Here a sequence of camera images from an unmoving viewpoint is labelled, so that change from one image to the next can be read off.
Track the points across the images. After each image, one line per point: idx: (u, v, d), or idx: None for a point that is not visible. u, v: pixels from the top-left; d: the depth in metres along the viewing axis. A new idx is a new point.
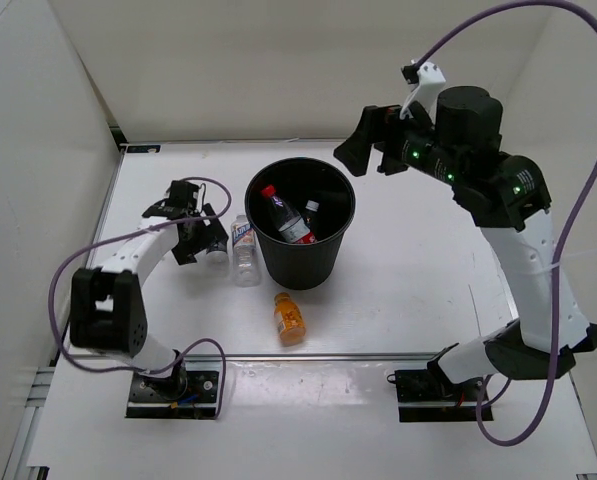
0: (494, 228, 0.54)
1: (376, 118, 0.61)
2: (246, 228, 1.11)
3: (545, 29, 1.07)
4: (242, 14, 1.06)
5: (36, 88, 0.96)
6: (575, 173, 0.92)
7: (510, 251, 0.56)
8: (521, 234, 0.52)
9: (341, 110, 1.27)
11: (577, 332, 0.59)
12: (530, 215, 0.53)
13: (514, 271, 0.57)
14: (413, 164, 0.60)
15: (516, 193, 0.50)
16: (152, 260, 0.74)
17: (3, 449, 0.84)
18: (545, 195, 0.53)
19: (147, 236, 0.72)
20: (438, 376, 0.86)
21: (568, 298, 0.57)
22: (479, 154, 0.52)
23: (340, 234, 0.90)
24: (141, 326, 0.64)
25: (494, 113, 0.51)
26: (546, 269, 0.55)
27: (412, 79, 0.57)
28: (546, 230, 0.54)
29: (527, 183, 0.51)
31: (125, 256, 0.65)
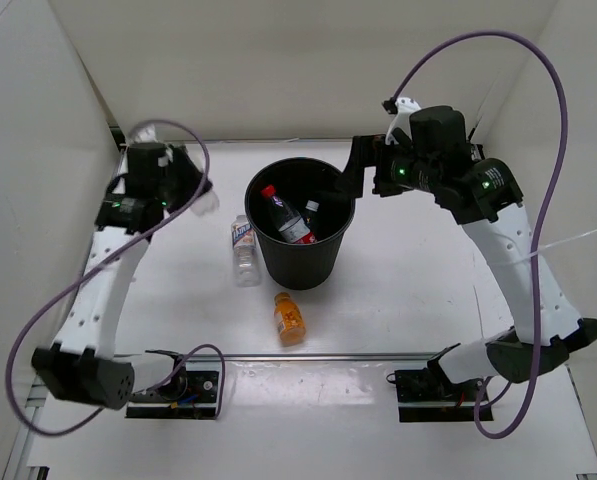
0: (471, 223, 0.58)
1: (365, 143, 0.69)
2: (246, 228, 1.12)
3: (544, 31, 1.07)
4: (242, 14, 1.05)
5: (36, 87, 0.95)
6: (575, 174, 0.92)
7: (489, 244, 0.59)
8: (494, 224, 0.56)
9: (341, 111, 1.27)
11: (568, 323, 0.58)
12: (502, 207, 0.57)
13: (496, 265, 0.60)
14: (402, 182, 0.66)
15: (486, 188, 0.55)
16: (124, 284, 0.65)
17: (3, 449, 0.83)
18: (515, 189, 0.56)
19: (106, 274, 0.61)
20: (438, 375, 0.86)
21: (550, 288, 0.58)
22: (451, 157, 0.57)
23: (340, 233, 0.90)
24: (125, 377, 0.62)
25: (458, 120, 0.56)
26: (525, 259, 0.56)
27: (392, 109, 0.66)
28: (521, 222, 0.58)
29: (497, 179, 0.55)
31: (84, 321, 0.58)
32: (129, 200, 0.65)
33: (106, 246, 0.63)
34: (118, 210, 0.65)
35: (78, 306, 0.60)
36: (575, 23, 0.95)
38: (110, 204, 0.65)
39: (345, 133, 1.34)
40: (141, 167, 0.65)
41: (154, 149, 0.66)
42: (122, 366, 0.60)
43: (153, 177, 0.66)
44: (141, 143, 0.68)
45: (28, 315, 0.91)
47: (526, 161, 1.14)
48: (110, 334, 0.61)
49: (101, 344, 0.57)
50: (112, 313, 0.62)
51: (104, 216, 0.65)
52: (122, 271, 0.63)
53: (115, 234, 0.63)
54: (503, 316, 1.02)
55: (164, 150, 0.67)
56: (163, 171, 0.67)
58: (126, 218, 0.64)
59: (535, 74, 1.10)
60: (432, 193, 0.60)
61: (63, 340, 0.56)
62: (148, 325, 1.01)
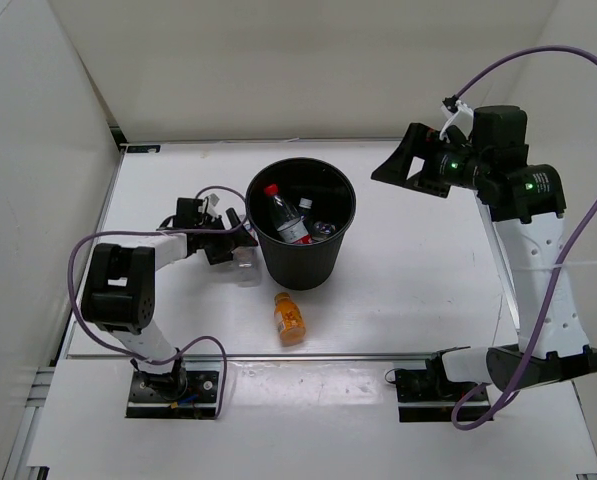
0: (505, 221, 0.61)
1: (418, 133, 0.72)
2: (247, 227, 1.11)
3: (545, 30, 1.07)
4: (244, 15, 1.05)
5: (37, 88, 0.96)
6: (578, 174, 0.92)
7: (515, 248, 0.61)
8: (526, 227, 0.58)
9: (342, 111, 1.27)
11: (571, 343, 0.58)
12: (541, 212, 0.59)
13: (517, 270, 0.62)
14: (450, 177, 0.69)
15: (529, 189, 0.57)
16: (166, 258, 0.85)
17: (3, 450, 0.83)
18: (560, 200, 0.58)
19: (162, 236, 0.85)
20: (439, 370, 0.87)
21: (564, 305, 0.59)
22: (503, 156, 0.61)
23: (340, 235, 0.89)
24: (149, 305, 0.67)
25: (519, 125, 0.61)
26: (547, 268, 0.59)
27: (451, 106, 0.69)
28: (554, 233, 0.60)
29: (542, 184, 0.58)
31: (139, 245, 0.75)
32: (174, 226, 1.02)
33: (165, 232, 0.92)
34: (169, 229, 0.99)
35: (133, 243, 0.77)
36: (576, 22, 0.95)
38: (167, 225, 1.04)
39: (345, 132, 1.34)
40: (185, 205, 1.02)
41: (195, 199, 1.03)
42: (153, 289, 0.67)
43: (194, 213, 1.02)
44: None
45: (28, 315, 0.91)
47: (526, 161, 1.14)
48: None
49: None
50: (159, 258, 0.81)
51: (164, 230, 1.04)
52: (172, 247, 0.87)
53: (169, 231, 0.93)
54: (503, 315, 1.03)
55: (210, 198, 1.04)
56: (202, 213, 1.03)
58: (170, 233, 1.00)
59: (536, 74, 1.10)
60: (478, 186, 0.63)
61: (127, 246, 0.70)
62: None
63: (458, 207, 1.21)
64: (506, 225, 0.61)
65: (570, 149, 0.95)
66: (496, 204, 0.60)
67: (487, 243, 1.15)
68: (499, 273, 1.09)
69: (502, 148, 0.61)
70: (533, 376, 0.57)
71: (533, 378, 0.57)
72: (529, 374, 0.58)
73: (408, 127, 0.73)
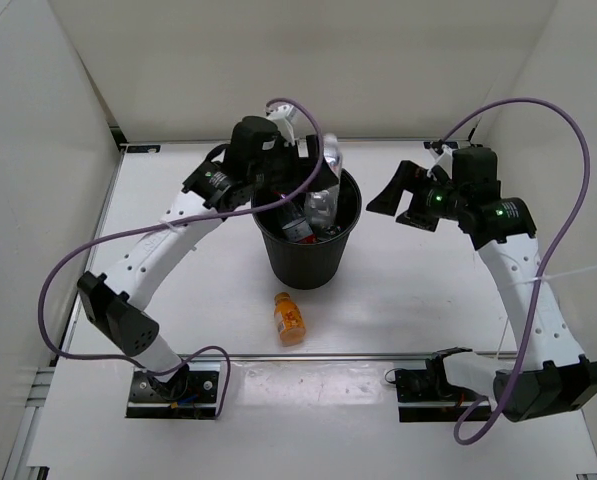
0: (485, 247, 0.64)
1: (407, 172, 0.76)
2: (332, 161, 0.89)
3: (544, 31, 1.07)
4: (242, 14, 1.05)
5: (37, 88, 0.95)
6: (576, 174, 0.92)
7: (499, 271, 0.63)
8: (502, 245, 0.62)
9: (341, 111, 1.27)
11: (567, 354, 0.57)
12: (514, 235, 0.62)
13: (503, 289, 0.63)
14: (435, 209, 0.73)
15: (499, 214, 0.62)
16: (180, 255, 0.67)
17: (3, 450, 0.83)
18: (529, 223, 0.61)
19: (168, 234, 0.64)
20: (439, 372, 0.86)
21: (552, 316, 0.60)
22: (479, 190, 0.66)
23: (344, 235, 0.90)
24: (146, 333, 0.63)
25: (491, 164, 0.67)
26: (527, 281, 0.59)
27: (439, 148, 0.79)
28: (529, 249, 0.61)
29: (512, 211, 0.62)
31: (132, 267, 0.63)
32: (220, 174, 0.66)
33: (181, 209, 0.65)
34: (206, 180, 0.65)
35: (134, 251, 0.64)
36: (575, 22, 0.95)
38: (202, 172, 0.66)
39: (345, 132, 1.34)
40: (244, 140, 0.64)
41: (262, 132, 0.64)
42: (150, 321, 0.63)
43: (250, 156, 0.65)
44: (256, 119, 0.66)
45: (28, 315, 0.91)
47: (525, 160, 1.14)
48: (153, 290, 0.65)
49: (136, 293, 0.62)
50: (163, 267, 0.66)
51: (193, 181, 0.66)
52: (179, 251, 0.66)
53: (194, 203, 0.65)
54: (502, 315, 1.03)
55: (272, 133, 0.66)
56: (263, 153, 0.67)
58: (212, 189, 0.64)
59: (535, 74, 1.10)
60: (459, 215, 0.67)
61: (111, 278, 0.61)
62: None
63: None
64: (486, 250, 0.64)
65: (568, 149, 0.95)
66: (472, 229, 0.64)
67: None
68: None
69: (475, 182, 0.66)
70: (533, 387, 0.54)
71: (535, 390, 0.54)
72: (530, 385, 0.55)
73: (399, 165, 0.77)
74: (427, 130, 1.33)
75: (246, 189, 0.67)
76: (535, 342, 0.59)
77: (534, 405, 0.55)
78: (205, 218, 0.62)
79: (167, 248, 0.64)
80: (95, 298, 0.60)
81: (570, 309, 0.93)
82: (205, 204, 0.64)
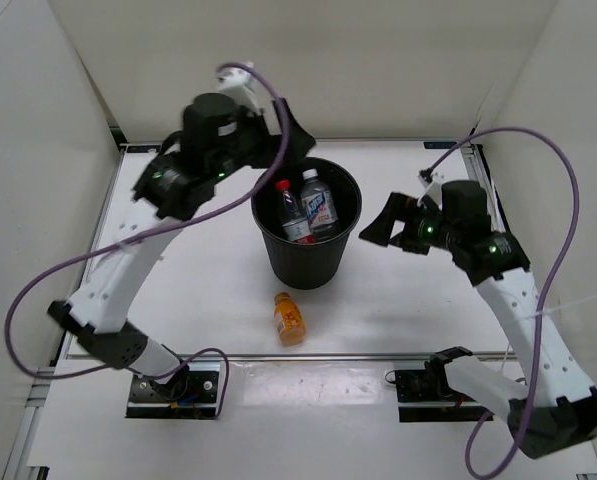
0: (482, 284, 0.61)
1: (397, 202, 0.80)
2: (319, 202, 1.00)
3: (544, 31, 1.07)
4: (242, 14, 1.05)
5: (37, 87, 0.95)
6: (576, 174, 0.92)
7: (497, 305, 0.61)
8: (499, 283, 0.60)
9: (341, 110, 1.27)
11: (577, 387, 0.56)
12: (508, 269, 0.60)
13: (506, 325, 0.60)
14: (428, 239, 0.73)
15: (493, 250, 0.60)
16: (145, 269, 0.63)
17: (3, 450, 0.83)
18: (523, 258, 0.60)
19: (125, 255, 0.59)
20: (437, 372, 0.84)
21: (558, 348, 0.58)
22: (471, 227, 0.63)
23: (343, 236, 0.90)
24: (134, 347, 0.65)
25: (480, 197, 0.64)
26: (529, 315, 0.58)
27: (427, 177, 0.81)
28: (528, 284, 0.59)
29: (504, 247, 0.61)
31: (95, 295, 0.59)
32: (170, 172, 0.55)
33: (134, 223, 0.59)
34: (157, 182, 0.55)
35: (96, 276, 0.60)
36: (575, 22, 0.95)
38: (149, 173, 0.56)
39: (345, 132, 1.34)
40: (193, 130, 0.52)
41: (216, 114, 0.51)
42: (129, 339, 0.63)
43: (205, 149, 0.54)
44: (208, 96, 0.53)
45: (28, 315, 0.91)
47: (525, 160, 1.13)
48: (123, 310, 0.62)
49: (103, 323, 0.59)
50: (129, 289, 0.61)
51: (143, 185, 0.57)
52: (141, 267, 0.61)
53: (146, 214, 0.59)
54: None
55: (229, 116, 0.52)
56: (222, 142, 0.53)
58: (162, 193, 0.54)
59: (535, 74, 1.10)
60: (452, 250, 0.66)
61: (75, 308, 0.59)
62: (147, 325, 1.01)
63: None
64: (486, 288, 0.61)
65: (568, 149, 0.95)
66: (470, 269, 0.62)
67: None
68: None
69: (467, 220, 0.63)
70: (552, 426, 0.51)
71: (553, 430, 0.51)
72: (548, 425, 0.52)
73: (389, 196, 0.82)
74: (427, 130, 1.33)
75: (207, 185, 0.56)
76: (546, 378, 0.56)
77: (551, 445, 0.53)
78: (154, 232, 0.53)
79: (125, 272, 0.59)
80: (66, 328, 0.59)
81: (570, 309, 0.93)
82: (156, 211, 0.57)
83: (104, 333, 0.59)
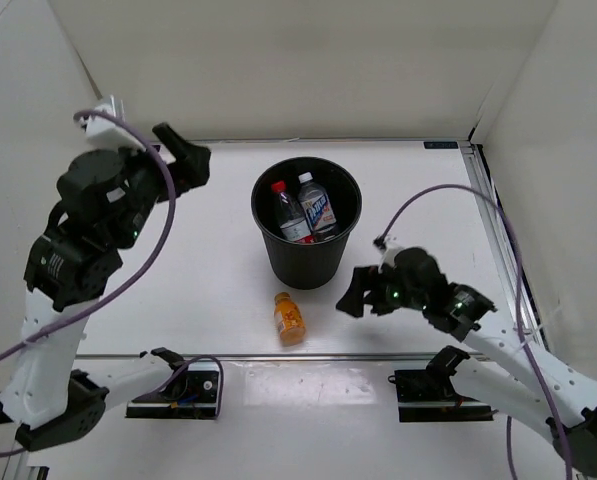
0: (468, 338, 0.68)
1: (362, 274, 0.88)
2: (322, 204, 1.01)
3: (544, 30, 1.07)
4: (242, 14, 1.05)
5: (37, 87, 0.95)
6: (576, 174, 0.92)
7: (489, 352, 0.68)
8: (480, 332, 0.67)
9: (341, 110, 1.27)
11: (590, 393, 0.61)
12: (481, 316, 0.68)
13: (505, 366, 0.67)
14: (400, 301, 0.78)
15: (461, 305, 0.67)
16: (72, 349, 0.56)
17: (3, 449, 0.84)
18: (486, 301, 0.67)
19: (35, 352, 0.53)
20: (440, 380, 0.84)
21: (557, 367, 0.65)
22: (433, 290, 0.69)
23: (342, 237, 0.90)
24: (86, 417, 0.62)
25: (433, 263, 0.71)
26: (518, 348, 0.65)
27: (382, 244, 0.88)
28: (503, 322, 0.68)
29: (468, 299, 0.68)
31: (19, 393, 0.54)
32: (57, 253, 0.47)
33: (35, 318, 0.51)
34: (46, 267, 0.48)
35: (16, 371, 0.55)
36: (575, 21, 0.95)
38: (37, 256, 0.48)
39: (345, 132, 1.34)
40: (77, 203, 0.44)
41: (97, 181, 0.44)
42: (71, 420, 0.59)
43: (97, 221, 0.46)
44: (84, 161, 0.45)
45: None
47: (525, 160, 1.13)
48: (60, 393, 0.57)
49: (36, 418, 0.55)
50: (56, 376, 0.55)
51: (35, 272, 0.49)
52: (58, 356, 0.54)
53: (43, 307, 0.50)
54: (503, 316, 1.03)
55: (114, 181, 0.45)
56: (115, 208, 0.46)
58: (55, 281, 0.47)
59: (535, 74, 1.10)
60: (426, 314, 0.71)
61: (7, 404, 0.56)
62: (147, 325, 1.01)
63: (458, 208, 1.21)
64: (472, 342, 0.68)
65: (568, 149, 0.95)
66: (447, 328, 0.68)
67: (487, 243, 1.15)
68: (499, 274, 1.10)
69: (432, 285, 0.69)
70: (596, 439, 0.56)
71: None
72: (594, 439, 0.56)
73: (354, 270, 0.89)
74: (426, 130, 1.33)
75: (108, 256, 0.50)
76: (563, 399, 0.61)
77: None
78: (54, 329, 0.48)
79: (39, 370, 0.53)
80: (8, 421, 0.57)
81: (571, 309, 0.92)
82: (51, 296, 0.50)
83: (44, 424, 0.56)
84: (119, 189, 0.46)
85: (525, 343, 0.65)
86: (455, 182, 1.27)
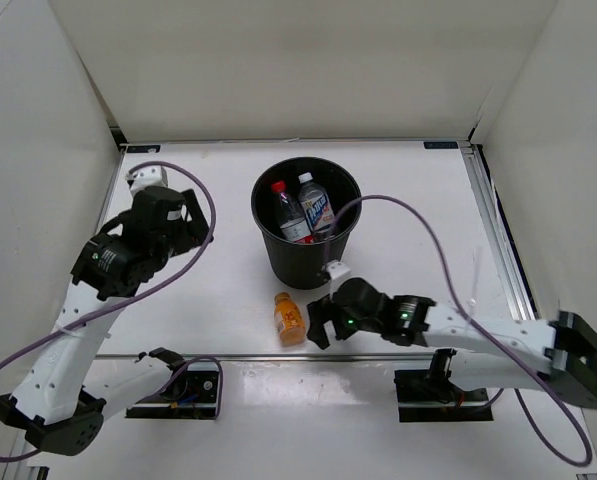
0: (434, 340, 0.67)
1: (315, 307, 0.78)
2: (322, 204, 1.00)
3: (544, 31, 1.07)
4: (242, 14, 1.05)
5: (37, 87, 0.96)
6: (576, 173, 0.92)
7: (445, 341, 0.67)
8: (433, 332, 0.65)
9: (341, 111, 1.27)
11: (543, 335, 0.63)
12: (427, 315, 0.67)
13: (464, 345, 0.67)
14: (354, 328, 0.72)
15: (408, 314, 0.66)
16: (93, 350, 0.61)
17: (3, 449, 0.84)
18: (425, 300, 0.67)
19: (69, 341, 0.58)
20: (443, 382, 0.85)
21: (507, 325, 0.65)
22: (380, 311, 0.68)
23: (342, 237, 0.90)
24: (91, 425, 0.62)
25: (369, 287, 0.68)
26: (467, 326, 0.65)
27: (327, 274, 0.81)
28: (445, 310, 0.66)
29: (412, 307, 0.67)
31: (40, 384, 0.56)
32: (109, 251, 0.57)
33: (76, 307, 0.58)
34: (97, 261, 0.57)
35: (39, 365, 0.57)
36: (575, 21, 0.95)
38: (88, 254, 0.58)
39: (344, 133, 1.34)
40: (145, 213, 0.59)
41: (168, 200, 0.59)
42: (83, 423, 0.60)
43: (153, 230, 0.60)
44: (156, 189, 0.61)
45: (28, 315, 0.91)
47: (525, 160, 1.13)
48: (73, 395, 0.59)
49: (53, 413, 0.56)
50: (77, 372, 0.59)
51: (83, 267, 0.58)
52: (87, 349, 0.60)
53: (87, 297, 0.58)
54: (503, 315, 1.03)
55: (179, 204, 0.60)
56: (169, 226, 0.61)
58: (103, 273, 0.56)
59: (535, 74, 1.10)
60: (385, 336, 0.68)
61: (22, 401, 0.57)
62: (147, 325, 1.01)
63: (458, 208, 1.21)
64: (431, 341, 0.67)
65: (568, 149, 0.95)
66: (408, 342, 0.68)
67: (487, 243, 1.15)
68: (499, 274, 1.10)
69: (378, 310, 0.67)
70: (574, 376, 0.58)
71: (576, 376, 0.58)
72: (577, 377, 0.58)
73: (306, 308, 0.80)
74: (426, 130, 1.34)
75: (149, 263, 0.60)
76: (527, 351, 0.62)
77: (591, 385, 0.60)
78: (104, 311, 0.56)
79: (69, 359, 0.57)
80: (15, 424, 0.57)
81: (571, 309, 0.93)
82: (97, 289, 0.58)
83: (58, 423, 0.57)
84: (178, 213, 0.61)
85: (470, 319, 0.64)
86: (456, 181, 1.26)
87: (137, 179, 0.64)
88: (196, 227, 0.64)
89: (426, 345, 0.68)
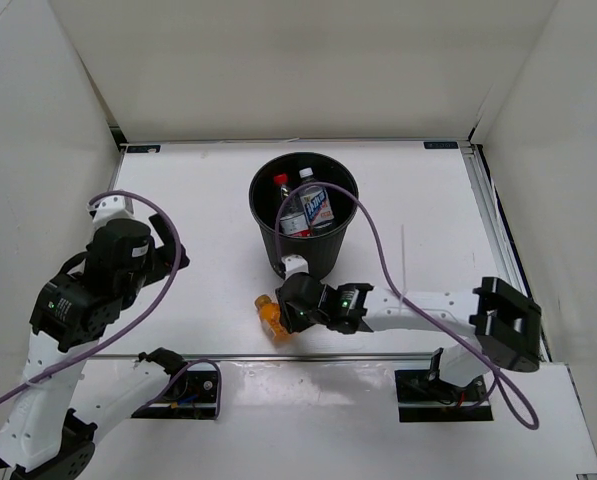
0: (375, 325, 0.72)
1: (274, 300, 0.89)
2: (320, 199, 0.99)
3: (544, 30, 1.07)
4: (241, 14, 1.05)
5: (37, 87, 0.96)
6: (576, 173, 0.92)
7: (388, 322, 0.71)
8: (371, 315, 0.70)
9: (340, 110, 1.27)
11: (469, 303, 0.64)
12: (365, 299, 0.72)
13: (406, 324, 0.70)
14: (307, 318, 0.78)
15: (349, 302, 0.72)
16: (69, 390, 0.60)
17: None
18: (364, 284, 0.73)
19: (35, 393, 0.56)
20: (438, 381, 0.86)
21: (435, 299, 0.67)
22: (325, 303, 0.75)
23: (339, 231, 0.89)
24: (82, 454, 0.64)
25: (310, 280, 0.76)
26: (401, 305, 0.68)
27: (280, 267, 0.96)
28: (380, 293, 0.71)
29: (354, 294, 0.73)
31: (17, 434, 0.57)
32: (65, 297, 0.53)
33: (40, 358, 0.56)
34: (53, 310, 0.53)
35: (13, 416, 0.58)
36: (575, 22, 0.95)
38: (45, 301, 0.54)
39: (344, 132, 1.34)
40: (105, 250, 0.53)
41: (129, 237, 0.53)
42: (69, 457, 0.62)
43: (116, 269, 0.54)
44: (119, 223, 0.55)
45: (27, 316, 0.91)
47: (525, 161, 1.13)
48: (56, 434, 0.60)
49: (33, 460, 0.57)
50: (54, 417, 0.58)
51: (42, 317, 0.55)
52: (59, 396, 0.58)
53: (48, 349, 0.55)
54: None
55: (143, 239, 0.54)
56: (135, 263, 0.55)
58: (62, 323, 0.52)
59: (535, 74, 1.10)
60: (334, 326, 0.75)
61: (2, 450, 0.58)
62: (147, 326, 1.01)
63: (458, 208, 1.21)
64: (373, 324, 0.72)
65: (568, 149, 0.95)
66: (353, 328, 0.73)
67: (486, 243, 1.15)
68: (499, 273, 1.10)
69: (320, 300, 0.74)
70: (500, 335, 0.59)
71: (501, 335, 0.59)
72: (504, 337, 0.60)
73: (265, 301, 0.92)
74: (426, 130, 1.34)
75: (113, 304, 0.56)
76: (454, 320, 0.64)
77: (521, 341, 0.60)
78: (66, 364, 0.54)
79: (39, 410, 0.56)
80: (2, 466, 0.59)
81: (571, 309, 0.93)
82: (57, 339, 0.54)
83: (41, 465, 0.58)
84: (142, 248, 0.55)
85: (403, 298, 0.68)
86: (456, 181, 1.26)
87: (99, 209, 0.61)
88: (169, 251, 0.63)
89: (372, 331, 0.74)
